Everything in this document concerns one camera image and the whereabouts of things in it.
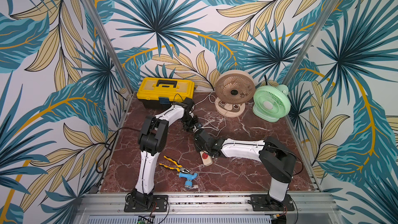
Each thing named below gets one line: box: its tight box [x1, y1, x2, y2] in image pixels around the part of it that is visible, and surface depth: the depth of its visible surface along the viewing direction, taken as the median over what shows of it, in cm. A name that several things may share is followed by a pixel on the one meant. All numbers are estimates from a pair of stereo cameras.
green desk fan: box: [252, 84, 291, 123], surface depth 87 cm
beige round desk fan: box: [214, 69, 256, 118], surface depth 94 cm
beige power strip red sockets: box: [199, 150, 213, 167], surface depth 85 cm
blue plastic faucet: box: [176, 172, 198, 189], surface depth 81 cm
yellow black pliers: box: [158, 155, 191, 174], surface depth 85 cm
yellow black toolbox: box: [136, 77, 196, 110], surface depth 100 cm
